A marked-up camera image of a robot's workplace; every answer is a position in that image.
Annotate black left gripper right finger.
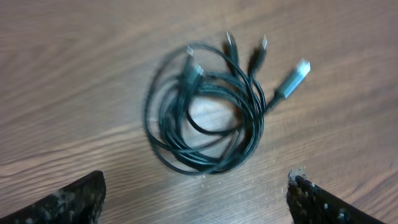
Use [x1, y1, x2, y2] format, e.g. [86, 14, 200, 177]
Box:
[286, 169, 384, 224]

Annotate thin black short cable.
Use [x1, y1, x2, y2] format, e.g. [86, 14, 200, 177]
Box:
[155, 30, 268, 172]

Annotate black cable silver USB plug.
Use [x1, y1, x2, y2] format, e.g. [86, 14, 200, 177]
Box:
[144, 58, 312, 175]

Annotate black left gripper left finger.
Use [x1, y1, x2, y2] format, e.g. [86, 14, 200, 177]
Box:
[1, 170, 106, 224]

